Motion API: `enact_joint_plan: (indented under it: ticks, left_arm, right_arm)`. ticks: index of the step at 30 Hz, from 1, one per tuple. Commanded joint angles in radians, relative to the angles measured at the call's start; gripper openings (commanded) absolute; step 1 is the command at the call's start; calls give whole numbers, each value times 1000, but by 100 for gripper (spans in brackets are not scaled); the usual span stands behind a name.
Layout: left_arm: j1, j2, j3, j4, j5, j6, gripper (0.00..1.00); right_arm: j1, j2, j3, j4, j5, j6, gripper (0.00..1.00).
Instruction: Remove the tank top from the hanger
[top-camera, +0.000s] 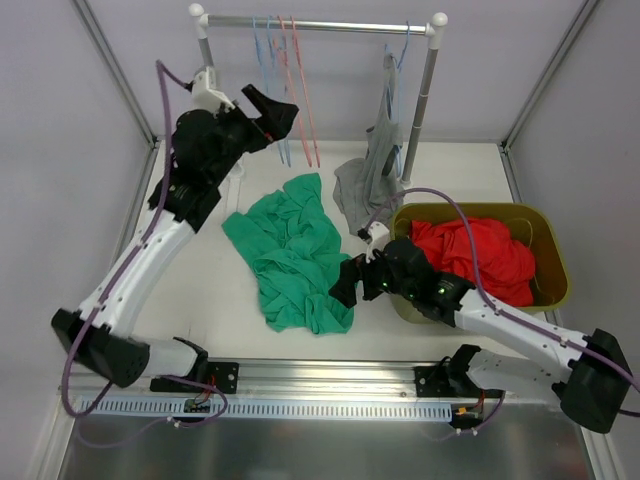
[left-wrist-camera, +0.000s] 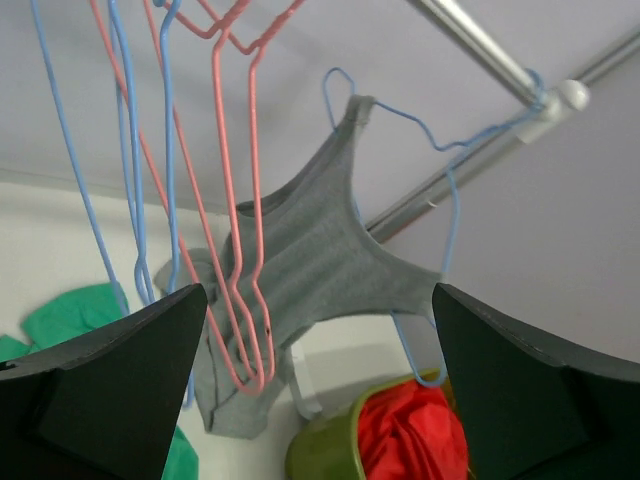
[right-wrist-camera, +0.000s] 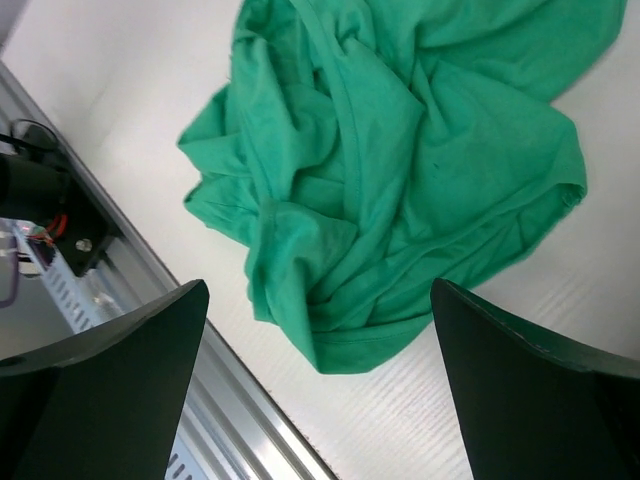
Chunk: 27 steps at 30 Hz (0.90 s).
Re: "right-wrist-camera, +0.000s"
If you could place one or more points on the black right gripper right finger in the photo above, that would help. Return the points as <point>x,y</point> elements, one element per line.
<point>532,403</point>

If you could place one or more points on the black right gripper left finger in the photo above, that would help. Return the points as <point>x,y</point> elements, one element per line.
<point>104,403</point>

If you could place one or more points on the green tank top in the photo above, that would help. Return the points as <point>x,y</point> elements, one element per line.
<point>363,149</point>

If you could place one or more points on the white slotted cable duct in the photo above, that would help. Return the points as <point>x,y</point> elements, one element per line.
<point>70,295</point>

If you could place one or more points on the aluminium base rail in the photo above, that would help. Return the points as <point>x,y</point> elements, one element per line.
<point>231,428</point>

